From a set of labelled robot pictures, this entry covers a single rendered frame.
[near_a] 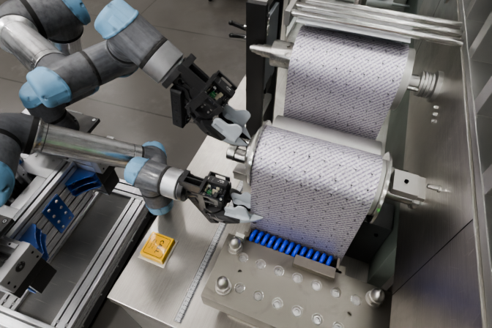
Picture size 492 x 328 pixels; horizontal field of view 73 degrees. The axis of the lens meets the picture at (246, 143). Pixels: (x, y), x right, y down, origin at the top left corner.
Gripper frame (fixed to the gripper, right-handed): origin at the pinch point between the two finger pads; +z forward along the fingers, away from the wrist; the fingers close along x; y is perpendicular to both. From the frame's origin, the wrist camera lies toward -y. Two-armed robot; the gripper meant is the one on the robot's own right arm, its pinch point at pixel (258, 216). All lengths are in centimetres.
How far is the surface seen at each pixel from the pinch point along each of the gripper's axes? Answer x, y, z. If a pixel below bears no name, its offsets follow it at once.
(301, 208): -0.2, 9.8, 9.3
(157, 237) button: -7.9, -16.6, -27.2
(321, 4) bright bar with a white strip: 37, 36, 1
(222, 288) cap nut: -17.6, -2.7, -2.0
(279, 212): -0.2, 5.1, 4.9
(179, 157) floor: 81, -109, -84
